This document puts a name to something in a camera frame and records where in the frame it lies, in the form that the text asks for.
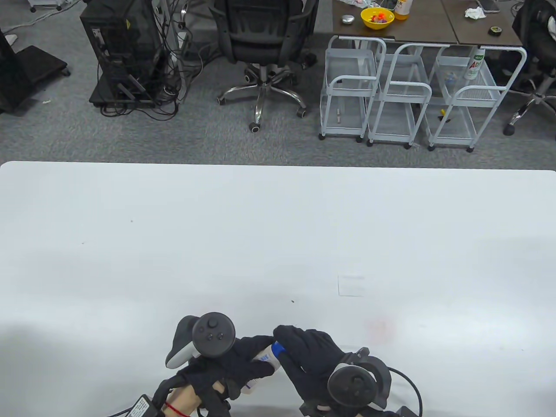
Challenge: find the white and green spray can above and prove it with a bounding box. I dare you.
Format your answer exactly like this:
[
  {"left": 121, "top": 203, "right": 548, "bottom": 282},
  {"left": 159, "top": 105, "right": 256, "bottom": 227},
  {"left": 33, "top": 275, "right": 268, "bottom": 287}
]
[{"left": 463, "top": 47, "right": 487, "bottom": 81}]

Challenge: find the person's right hand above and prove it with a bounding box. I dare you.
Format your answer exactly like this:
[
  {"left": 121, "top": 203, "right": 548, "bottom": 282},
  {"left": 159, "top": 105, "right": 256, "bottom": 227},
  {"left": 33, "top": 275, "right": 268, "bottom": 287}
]
[{"left": 273, "top": 324, "right": 348, "bottom": 404}]

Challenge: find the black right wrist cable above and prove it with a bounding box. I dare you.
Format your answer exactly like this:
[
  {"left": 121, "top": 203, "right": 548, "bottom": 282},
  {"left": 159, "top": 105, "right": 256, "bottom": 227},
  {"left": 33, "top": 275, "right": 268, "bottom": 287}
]
[{"left": 386, "top": 367, "right": 424, "bottom": 417}]

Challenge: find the person's left forearm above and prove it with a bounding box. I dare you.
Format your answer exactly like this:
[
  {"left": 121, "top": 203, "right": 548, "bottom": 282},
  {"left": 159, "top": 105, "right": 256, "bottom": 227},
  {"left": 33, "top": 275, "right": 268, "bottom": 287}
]
[{"left": 167, "top": 384, "right": 205, "bottom": 417}]

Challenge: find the black swivel chair with jacket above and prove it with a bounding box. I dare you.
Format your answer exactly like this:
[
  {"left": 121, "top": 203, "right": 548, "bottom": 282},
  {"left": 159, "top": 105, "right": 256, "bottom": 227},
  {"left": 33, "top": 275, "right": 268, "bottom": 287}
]
[{"left": 503, "top": 0, "right": 556, "bottom": 140}]

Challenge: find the black monitor stand base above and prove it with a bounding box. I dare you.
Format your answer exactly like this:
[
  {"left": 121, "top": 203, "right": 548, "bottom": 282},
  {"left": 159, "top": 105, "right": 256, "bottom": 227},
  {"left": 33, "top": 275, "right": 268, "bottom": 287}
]
[{"left": 0, "top": 30, "right": 71, "bottom": 116}]

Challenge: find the brown desk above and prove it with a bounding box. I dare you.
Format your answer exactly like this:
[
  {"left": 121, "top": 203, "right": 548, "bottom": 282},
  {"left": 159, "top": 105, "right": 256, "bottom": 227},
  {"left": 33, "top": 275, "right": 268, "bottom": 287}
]
[{"left": 332, "top": 0, "right": 524, "bottom": 47}]

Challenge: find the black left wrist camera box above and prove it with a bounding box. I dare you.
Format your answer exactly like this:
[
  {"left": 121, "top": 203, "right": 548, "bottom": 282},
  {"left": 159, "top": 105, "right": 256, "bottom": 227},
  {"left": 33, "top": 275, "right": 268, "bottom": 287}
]
[{"left": 129, "top": 394, "right": 153, "bottom": 417}]

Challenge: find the person's left hand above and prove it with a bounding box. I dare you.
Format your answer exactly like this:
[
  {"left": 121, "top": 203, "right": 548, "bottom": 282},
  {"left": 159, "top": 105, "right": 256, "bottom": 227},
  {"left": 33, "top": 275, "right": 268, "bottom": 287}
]
[{"left": 176, "top": 335, "right": 277, "bottom": 403}]

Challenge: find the black computer tower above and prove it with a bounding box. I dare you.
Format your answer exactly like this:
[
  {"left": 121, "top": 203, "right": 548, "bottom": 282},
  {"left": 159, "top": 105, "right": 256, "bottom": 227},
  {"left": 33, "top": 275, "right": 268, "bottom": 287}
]
[{"left": 80, "top": 0, "right": 165, "bottom": 106}]

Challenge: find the black mesh office chair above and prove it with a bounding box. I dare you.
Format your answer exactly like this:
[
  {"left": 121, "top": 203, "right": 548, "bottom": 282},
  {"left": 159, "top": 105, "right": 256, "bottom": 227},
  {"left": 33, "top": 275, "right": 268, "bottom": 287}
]
[{"left": 208, "top": 0, "right": 320, "bottom": 133}]

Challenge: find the white bottle with blue cap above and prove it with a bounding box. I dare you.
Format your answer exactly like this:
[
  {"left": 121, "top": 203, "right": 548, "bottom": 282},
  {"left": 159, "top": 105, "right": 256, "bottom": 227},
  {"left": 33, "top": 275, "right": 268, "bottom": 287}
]
[{"left": 242, "top": 342, "right": 285, "bottom": 395}]

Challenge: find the black right controller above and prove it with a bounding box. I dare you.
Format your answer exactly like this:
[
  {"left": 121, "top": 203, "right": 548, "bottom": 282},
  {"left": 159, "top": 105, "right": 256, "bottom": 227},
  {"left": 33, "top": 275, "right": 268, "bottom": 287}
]
[{"left": 327, "top": 347, "right": 392, "bottom": 411}]

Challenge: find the yellow bowl with toys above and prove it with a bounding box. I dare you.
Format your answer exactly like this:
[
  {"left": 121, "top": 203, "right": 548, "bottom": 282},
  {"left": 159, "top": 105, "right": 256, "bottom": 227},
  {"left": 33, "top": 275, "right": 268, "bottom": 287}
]
[{"left": 360, "top": 6, "right": 395, "bottom": 30}]

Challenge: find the black and white left controller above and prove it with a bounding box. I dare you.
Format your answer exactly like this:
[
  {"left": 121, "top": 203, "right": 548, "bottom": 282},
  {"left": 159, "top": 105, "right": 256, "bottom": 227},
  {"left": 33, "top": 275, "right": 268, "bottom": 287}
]
[{"left": 166, "top": 311, "right": 237, "bottom": 370}]

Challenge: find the white rolling cart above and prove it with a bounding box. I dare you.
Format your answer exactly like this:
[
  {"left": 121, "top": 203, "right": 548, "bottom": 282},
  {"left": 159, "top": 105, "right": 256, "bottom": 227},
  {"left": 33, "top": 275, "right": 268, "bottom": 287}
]
[
  {"left": 427, "top": 45, "right": 529, "bottom": 153},
  {"left": 319, "top": 35, "right": 387, "bottom": 143},
  {"left": 367, "top": 42, "right": 433, "bottom": 150}
]

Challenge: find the tangle of black cables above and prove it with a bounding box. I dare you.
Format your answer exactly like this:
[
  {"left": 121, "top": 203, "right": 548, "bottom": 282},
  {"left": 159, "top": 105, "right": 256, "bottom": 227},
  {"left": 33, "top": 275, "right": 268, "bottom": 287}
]
[{"left": 100, "top": 0, "right": 205, "bottom": 123}]

